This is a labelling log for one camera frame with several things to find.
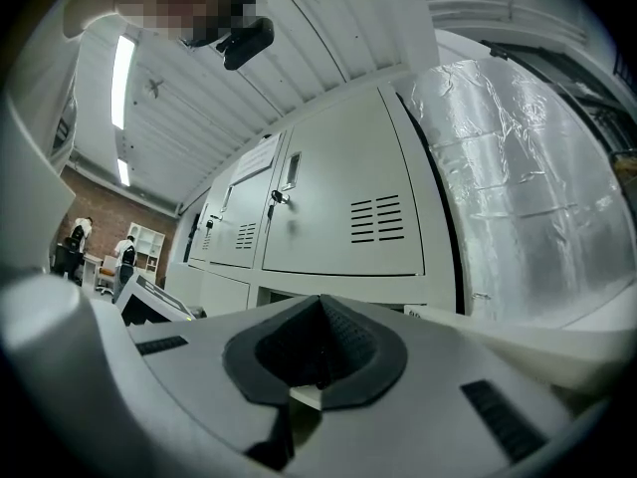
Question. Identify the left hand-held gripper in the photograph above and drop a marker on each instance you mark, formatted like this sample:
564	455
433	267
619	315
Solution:
149	299

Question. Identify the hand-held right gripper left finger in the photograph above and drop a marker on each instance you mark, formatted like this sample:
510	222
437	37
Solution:
199	391

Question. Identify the white paper notice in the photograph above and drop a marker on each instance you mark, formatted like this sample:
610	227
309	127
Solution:
256	157

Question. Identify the silver foil-wrapped column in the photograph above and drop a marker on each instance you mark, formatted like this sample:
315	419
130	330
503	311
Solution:
537	177

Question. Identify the short ceiling light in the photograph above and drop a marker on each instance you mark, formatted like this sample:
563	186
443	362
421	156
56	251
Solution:
123	172

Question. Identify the long ceiling light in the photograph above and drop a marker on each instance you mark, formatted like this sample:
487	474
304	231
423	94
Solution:
122	82

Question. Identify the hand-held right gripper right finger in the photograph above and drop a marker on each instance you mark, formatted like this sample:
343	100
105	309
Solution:
423	416

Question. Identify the black-headed keys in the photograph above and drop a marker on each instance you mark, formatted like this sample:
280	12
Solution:
276	198
210	224

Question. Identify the person's face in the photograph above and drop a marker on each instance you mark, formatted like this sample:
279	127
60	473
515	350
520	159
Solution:
189	3

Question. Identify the person's beige shirt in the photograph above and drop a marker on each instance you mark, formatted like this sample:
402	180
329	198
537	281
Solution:
30	117

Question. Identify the black head-mounted camera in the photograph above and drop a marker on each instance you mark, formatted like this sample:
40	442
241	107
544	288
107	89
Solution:
246	43

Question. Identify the grey metal locker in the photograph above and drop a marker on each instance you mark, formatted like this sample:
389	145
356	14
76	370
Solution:
338	167

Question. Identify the orange chair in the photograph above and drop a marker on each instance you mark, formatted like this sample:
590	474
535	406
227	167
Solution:
107	272

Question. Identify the white shelf unit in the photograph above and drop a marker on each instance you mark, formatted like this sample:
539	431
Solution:
149	247

